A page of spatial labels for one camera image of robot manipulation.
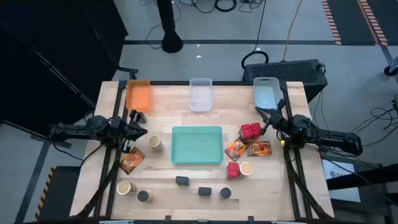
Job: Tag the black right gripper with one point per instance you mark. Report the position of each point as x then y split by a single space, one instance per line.
277 122

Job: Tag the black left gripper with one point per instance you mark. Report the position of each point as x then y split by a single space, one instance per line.
121 132

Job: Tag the red-lid smoked paprika tin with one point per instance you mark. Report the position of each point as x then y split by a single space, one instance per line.
232 170
245 131
256 129

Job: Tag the orange seasoning packet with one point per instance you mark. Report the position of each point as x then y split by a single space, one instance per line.
235 150
132 160
260 148

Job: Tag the black-lid jar yellow label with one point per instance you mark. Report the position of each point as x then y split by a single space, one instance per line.
143 196

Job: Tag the black-lid jar purple label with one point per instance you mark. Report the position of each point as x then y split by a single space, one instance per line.
225 193

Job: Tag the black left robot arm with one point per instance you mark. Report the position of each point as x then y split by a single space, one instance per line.
81 130

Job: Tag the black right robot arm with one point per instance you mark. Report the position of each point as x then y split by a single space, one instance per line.
326 138

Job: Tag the grey plastic bin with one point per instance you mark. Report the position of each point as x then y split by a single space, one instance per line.
264 93

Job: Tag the orange plastic bin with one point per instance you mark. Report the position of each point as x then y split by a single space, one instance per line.
139 98

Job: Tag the black perforated box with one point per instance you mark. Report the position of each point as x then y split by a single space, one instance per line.
286 73

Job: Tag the teal plastic tray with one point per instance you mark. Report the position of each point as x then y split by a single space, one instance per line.
197 144

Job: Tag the clear plastic bin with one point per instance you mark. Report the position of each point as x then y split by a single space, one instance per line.
201 96

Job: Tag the white paper sign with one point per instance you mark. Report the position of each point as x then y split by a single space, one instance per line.
337 169

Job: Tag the black mat yellow striped edge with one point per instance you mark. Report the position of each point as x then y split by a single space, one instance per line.
59 193

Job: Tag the black pole stand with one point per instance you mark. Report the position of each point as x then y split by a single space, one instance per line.
169 31

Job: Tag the black partition foot bar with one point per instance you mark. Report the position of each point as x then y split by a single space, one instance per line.
25 130

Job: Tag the black curtain partition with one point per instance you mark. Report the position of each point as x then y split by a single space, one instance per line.
46 62

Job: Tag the black mat orange striped edges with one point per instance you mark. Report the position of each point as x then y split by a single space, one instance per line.
348 21
388 15

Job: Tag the black aluminium table frame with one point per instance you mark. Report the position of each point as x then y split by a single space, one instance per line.
171 83

